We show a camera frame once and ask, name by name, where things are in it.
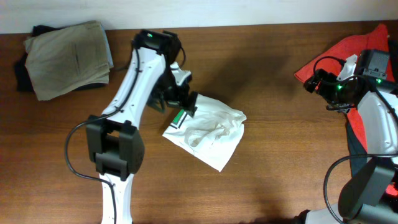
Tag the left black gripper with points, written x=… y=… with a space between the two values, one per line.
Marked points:
x=190 y=104

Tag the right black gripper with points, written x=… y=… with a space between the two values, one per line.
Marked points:
x=329 y=78

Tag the white t-shirt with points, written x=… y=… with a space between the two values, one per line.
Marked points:
x=211 y=135

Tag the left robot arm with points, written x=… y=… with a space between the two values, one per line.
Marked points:
x=115 y=146

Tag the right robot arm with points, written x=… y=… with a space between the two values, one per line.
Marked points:
x=362 y=85

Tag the red t-shirt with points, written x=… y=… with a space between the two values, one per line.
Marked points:
x=340 y=58

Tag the dark garment under red shirt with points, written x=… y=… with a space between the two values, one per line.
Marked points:
x=357 y=152

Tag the folded light blue garment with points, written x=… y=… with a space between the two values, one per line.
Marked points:
x=107 y=47

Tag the folded khaki trousers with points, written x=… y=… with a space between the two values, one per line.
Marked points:
x=60 y=61

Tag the folded black garment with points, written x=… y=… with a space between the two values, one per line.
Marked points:
x=24 y=83

